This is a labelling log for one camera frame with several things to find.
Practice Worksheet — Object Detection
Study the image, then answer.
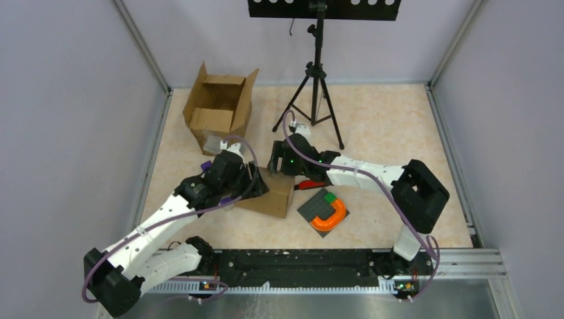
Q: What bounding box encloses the purple rectangular box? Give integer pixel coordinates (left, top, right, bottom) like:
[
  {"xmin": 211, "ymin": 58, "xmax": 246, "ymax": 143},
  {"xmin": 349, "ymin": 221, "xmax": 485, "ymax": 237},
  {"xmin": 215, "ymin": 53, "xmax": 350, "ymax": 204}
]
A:
[{"xmin": 203, "ymin": 161, "xmax": 232, "ymax": 208}]

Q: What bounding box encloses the small cardboard box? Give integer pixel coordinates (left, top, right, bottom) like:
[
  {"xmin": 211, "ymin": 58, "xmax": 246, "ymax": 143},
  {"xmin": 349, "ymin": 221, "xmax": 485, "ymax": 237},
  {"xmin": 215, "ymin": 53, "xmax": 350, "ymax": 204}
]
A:
[{"xmin": 235, "ymin": 167, "xmax": 295, "ymax": 219}]

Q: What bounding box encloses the large cardboard express box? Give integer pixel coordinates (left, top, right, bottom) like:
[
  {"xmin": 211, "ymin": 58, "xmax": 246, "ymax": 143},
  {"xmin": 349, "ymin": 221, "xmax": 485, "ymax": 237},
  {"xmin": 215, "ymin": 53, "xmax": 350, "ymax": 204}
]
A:
[{"xmin": 182, "ymin": 63, "xmax": 259, "ymax": 156}]

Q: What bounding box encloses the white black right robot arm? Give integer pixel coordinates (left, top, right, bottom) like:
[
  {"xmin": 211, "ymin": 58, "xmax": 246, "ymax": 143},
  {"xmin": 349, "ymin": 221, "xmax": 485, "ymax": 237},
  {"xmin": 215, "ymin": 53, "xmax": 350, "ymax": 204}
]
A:
[{"xmin": 268, "ymin": 134, "xmax": 450, "ymax": 274}]

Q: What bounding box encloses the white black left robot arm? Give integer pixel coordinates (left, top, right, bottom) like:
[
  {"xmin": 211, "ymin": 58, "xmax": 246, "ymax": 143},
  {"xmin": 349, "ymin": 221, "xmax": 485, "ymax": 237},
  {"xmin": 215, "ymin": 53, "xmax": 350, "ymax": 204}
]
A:
[{"xmin": 82, "ymin": 149, "xmax": 266, "ymax": 318}]

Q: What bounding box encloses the white shipping label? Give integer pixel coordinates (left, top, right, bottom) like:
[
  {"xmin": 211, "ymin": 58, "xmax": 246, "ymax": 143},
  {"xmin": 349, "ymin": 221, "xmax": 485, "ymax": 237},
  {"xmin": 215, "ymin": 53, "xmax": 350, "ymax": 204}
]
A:
[{"xmin": 203, "ymin": 135, "xmax": 223, "ymax": 156}]

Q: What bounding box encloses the green block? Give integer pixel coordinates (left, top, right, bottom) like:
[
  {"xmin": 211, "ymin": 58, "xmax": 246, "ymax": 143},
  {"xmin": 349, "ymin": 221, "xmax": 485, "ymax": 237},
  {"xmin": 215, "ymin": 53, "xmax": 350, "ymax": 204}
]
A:
[{"xmin": 324, "ymin": 192, "xmax": 337, "ymax": 204}]

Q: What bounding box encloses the grey knife holder plate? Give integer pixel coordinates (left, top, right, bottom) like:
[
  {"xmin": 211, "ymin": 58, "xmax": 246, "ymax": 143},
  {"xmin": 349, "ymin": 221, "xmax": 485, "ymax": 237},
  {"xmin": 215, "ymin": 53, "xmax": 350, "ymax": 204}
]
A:
[{"xmin": 297, "ymin": 188, "xmax": 350, "ymax": 238}]

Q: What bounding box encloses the black tripod stand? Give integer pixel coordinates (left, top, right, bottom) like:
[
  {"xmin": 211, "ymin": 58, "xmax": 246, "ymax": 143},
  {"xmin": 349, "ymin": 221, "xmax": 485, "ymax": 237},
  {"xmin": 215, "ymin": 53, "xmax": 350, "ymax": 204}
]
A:
[{"xmin": 272, "ymin": 1, "xmax": 345, "ymax": 150}]

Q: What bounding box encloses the black perforated tripod tray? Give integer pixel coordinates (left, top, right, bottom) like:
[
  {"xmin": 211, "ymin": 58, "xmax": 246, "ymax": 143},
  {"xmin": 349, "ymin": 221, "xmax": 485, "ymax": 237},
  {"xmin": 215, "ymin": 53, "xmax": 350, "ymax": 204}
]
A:
[{"xmin": 247, "ymin": 0, "xmax": 401, "ymax": 21}]

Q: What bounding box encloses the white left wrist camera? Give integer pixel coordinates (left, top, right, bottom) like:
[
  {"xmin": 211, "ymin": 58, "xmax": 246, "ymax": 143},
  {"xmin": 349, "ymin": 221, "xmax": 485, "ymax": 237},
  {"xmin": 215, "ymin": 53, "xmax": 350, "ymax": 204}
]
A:
[{"xmin": 219, "ymin": 140, "xmax": 246, "ymax": 157}]

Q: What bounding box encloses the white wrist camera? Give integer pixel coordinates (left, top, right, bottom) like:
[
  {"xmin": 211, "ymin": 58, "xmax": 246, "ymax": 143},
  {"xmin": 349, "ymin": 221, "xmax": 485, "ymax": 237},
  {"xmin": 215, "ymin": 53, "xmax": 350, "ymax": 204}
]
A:
[
  {"xmin": 290, "ymin": 124, "xmax": 311, "ymax": 138},
  {"xmin": 219, "ymin": 140, "xmax": 246, "ymax": 157}
]

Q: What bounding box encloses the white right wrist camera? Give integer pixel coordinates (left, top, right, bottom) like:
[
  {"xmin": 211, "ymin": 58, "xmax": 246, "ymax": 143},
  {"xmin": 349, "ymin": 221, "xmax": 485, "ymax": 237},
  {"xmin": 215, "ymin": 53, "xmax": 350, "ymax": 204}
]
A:
[{"xmin": 290, "ymin": 124, "xmax": 311, "ymax": 138}]

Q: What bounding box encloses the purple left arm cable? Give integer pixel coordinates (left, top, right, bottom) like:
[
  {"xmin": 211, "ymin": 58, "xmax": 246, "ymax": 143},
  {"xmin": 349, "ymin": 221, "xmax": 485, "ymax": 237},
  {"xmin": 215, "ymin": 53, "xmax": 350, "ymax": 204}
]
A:
[{"xmin": 80, "ymin": 134, "xmax": 259, "ymax": 304}]

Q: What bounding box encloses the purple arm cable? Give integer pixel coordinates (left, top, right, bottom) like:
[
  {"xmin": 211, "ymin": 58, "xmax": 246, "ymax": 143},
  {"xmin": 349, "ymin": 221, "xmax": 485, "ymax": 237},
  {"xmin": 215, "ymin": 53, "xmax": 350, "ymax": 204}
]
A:
[
  {"xmin": 281, "ymin": 109, "xmax": 442, "ymax": 302},
  {"xmin": 80, "ymin": 134, "xmax": 259, "ymax": 304}
]

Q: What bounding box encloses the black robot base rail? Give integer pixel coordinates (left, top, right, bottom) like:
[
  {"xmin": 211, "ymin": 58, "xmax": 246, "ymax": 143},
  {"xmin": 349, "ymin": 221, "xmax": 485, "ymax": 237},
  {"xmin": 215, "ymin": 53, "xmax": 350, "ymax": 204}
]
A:
[{"xmin": 184, "ymin": 249, "xmax": 433, "ymax": 289}]

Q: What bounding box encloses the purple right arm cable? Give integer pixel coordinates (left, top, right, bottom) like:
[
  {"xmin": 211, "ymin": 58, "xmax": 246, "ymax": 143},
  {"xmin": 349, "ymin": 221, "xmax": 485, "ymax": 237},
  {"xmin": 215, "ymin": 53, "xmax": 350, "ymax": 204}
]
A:
[{"xmin": 281, "ymin": 109, "xmax": 442, "ymax": 302}]

